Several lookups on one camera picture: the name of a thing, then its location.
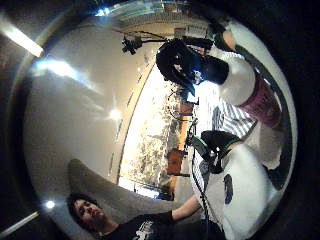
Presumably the white bottle with purple label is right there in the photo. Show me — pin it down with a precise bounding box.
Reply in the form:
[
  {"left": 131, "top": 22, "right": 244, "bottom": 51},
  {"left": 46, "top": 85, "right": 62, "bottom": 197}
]
[{"left": 208, "top": 43, "right": 288, "bottom": 168}]

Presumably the striped cloth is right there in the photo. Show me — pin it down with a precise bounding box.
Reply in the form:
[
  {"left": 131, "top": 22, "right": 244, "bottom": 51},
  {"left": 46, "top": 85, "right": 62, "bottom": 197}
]
[{"left": 191, "top": 99, "right": 258, "bottom": 214}]

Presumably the brown wooden chair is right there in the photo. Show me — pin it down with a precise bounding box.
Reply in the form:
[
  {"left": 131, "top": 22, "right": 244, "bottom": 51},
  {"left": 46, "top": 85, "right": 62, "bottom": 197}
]
[{"left": 165, "top": 148, "right": 189, "bottom": 178}]

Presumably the large window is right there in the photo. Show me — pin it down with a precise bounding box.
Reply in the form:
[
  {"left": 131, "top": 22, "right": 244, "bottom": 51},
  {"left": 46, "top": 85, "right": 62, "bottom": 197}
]
[{"left": 117, "top": 63, "right": 183, "bottom": 201}]

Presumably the the person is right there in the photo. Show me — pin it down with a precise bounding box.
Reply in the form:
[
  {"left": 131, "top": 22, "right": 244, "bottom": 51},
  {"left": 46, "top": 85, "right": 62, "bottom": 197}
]
[{"left": 66, "top": 192, "right": 228, "bottom": 240}]

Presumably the long ceiling lamp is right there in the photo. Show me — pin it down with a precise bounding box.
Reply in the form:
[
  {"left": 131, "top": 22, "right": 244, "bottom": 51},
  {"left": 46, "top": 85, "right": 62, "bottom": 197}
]
[
  {"left": 0, "top": 14, "right": 45, "bottom": 58},
  {"left": 0, "top": 210, "right": 41, "bottom": 238}
]

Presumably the black cable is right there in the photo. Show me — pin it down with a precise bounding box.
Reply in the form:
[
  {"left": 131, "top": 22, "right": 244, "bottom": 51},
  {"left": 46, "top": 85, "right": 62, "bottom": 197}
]
[{"left": 190, "top": 119, "right": 214, "bottom": 240}]

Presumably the black camera on stand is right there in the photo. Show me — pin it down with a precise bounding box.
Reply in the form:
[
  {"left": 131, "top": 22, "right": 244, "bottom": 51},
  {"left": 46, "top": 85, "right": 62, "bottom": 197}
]
[{"left": 120, "top": 30, "right": 169, "bottom": 57}]

